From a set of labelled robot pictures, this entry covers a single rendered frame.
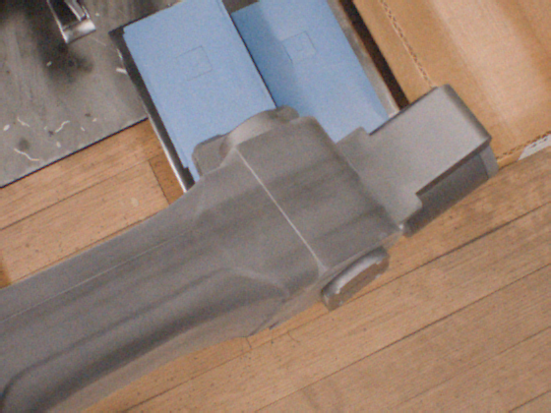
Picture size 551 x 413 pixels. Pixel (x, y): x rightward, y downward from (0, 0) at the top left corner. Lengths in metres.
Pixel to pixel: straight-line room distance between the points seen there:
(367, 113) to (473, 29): 0.12
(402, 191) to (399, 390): 0.29
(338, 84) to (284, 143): 0.35
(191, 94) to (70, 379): 0.41
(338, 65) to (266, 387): 0.24
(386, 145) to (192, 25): 0.29
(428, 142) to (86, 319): 0.21
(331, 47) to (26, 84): 0.24
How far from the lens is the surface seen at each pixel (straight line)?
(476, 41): 0.86
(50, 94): 0.86
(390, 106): 0.82
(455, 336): 0.80
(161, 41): 0.79
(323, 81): 0.82
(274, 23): 0.83
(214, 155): 0.63
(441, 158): 0.53
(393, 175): 0.53
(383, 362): 0.79
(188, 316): 0.41
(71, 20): 0.79
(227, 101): 0.77
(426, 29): 0.86
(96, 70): 0.86
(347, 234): 0.46
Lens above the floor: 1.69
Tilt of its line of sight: 75 degrees down
